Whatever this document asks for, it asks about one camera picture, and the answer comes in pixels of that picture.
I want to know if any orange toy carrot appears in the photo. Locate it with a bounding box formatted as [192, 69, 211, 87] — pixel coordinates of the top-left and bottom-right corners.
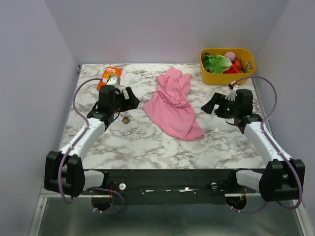
[231, 59, 244, 74]

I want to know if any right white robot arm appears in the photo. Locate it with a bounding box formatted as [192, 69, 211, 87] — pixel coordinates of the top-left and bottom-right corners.
[201, 88, 305, 202]

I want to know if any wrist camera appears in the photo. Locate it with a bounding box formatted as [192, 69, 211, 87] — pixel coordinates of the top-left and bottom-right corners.
[106, 75, 121, 87]
[225, 84, 239, 102]

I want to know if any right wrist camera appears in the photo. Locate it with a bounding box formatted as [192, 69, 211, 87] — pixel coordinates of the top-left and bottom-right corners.
[225, 84, 239, 102]

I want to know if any round colourful brooch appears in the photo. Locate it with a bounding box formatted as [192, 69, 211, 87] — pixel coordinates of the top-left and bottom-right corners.
[122, 117, 130, 124]

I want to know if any yellow plastic bin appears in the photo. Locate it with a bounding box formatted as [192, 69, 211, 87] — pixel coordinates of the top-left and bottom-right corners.
[200, 48, 256, 85]

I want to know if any pink t-shirt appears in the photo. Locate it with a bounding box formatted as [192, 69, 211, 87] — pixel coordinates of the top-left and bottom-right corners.
[143, 67, 204, 140]

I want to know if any green toy lettuce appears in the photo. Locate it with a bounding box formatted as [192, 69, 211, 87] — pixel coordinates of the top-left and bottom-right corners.
[201, 54, 232, 74]

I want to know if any black base frame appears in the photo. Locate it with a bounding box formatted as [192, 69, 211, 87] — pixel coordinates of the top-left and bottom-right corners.
[83, 169, 254, 206]

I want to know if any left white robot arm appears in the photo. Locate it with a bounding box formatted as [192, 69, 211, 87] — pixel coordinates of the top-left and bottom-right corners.
[44, 85, 140, 197]

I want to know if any red toy pepper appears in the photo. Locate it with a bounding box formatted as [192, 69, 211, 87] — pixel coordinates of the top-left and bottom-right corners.
[223, 66, 242, 74]

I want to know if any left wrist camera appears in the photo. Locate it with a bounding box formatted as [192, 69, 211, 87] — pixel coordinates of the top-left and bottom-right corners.
[106, 75, 121, 87]

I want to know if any pink toy ball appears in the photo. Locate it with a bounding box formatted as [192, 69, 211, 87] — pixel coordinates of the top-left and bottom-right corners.
[223, 52, 237, 62]

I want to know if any orange razor box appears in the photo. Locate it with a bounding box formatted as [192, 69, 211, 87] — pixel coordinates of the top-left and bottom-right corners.
[96, 66, 122, 91]

